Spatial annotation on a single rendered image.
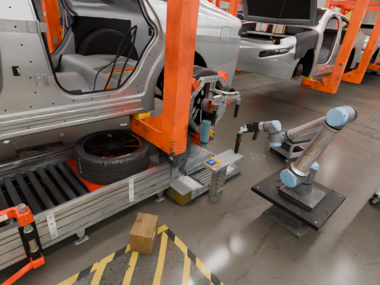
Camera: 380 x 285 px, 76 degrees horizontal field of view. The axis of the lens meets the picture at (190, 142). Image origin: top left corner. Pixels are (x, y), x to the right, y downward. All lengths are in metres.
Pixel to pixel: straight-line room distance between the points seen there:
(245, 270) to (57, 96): 1.86
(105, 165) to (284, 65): 3.69
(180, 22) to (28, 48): 0.98
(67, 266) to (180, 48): 1.69
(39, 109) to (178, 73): 1.02
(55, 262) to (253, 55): 4.21
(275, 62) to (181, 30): 3.16
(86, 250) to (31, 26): 1.56
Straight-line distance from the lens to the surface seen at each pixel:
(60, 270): 2.03
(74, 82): 2.88
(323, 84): 5.70
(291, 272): 2.14
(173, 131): 1.97
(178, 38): 1.80
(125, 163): 2.07
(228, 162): 2.25
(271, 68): 4.79
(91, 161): 2.10
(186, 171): 2.57
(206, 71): 2.37
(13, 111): 2.00
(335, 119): 1.78
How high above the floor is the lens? 1.57
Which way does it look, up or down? 27 degrees down
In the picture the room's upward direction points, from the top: 6 degrees clockwise
